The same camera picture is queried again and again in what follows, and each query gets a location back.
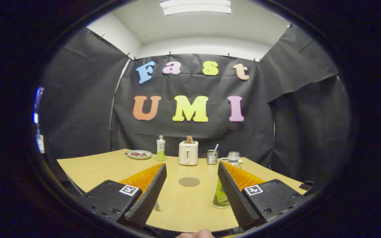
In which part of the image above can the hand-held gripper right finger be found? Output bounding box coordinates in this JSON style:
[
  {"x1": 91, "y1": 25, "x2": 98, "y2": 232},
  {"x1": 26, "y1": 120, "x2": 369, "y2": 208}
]
[{"x1": 217, "y1": 161, "x2": 307, "y2": 229}]

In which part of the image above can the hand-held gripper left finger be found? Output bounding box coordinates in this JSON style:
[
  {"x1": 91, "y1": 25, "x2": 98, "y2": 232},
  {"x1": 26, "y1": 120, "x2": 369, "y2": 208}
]
[{"x1": 76, "y1": 163, "x2": 167, "y2": 229}]

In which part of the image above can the clear juice bottle green label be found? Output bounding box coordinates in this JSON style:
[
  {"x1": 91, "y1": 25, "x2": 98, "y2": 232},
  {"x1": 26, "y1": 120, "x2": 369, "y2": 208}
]
[{"x1": 213, "y1": 151, "x2": 242, "y2": 209}]

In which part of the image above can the round brown coaster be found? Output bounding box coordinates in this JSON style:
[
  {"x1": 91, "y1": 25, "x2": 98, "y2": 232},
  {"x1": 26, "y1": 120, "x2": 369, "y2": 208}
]
[{"x1": 178, "y1": 177, "x2": 200, "y2": 187}]

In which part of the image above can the small white green bottle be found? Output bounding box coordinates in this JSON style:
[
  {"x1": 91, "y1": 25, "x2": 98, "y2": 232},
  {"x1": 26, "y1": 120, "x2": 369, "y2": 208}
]
[{"x1": 156, "y1": 135, "x2": 166, "y2": 162}]

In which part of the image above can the wooden table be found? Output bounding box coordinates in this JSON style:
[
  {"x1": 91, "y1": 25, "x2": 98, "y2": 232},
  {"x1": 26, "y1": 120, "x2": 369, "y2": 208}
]
[{"x1": 57, "y1": 149, "x2": 307, "y2": 232}]

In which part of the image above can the pale green plate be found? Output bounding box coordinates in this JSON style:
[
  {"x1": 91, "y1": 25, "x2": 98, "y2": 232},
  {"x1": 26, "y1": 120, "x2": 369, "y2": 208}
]
[{"x1": 127, "y1": 150, "x2": 152, "y2": 160}]

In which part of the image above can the cream toaster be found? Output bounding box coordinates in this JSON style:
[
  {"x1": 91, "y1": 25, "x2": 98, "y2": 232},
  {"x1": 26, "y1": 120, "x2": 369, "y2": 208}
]
[{"x1": 179, "y1": 140, "x2": 199, "y2": 166}]

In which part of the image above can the ceiling light panel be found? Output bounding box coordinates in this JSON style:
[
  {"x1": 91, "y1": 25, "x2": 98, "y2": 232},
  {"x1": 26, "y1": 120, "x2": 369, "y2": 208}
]
[{"x1": 159, "y1": 0, "x2": 232, "y2": 16}]

